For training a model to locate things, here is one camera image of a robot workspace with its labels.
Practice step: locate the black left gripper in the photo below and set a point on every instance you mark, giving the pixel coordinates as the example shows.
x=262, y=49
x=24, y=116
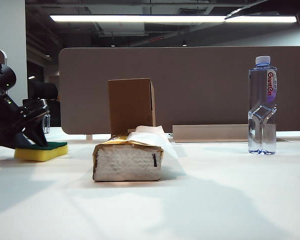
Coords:
x=33, y=110

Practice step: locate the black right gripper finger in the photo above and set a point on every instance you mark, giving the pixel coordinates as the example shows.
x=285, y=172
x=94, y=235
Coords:
x=265, y=7

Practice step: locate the yellow sponge with green scourer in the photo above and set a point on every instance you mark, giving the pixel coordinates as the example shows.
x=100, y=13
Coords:
x=42, y=152

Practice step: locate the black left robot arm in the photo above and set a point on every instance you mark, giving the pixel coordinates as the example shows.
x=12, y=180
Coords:
x=2, y=115

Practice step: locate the clear plastic water bottle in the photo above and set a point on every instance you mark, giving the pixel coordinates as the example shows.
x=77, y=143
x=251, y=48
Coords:
x=262, y=100

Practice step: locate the clear glass cup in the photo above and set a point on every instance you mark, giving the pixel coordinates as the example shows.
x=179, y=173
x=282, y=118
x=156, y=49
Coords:
x=47, y=123

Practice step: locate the black office chair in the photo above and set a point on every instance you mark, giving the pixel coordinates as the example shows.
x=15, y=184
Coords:
x=43, y=90

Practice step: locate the gold foil tissue pack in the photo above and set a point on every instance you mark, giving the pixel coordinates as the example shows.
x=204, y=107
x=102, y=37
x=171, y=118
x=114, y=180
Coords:
x=127, y=162

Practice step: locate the brown cardboard box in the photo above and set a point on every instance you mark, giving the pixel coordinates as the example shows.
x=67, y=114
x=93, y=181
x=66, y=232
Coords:
x=130, y=105

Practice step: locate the wide brown desk partition panel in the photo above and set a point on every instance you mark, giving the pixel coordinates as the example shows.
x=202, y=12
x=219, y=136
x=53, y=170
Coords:
x=202, y=87

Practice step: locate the white tissue sheet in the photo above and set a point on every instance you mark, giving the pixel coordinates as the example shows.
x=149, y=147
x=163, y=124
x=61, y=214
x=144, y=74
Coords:
x=160, y=140

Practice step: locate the long ceiling light strip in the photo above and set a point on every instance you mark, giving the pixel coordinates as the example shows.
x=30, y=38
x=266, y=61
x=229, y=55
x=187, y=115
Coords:
x=140, y=18

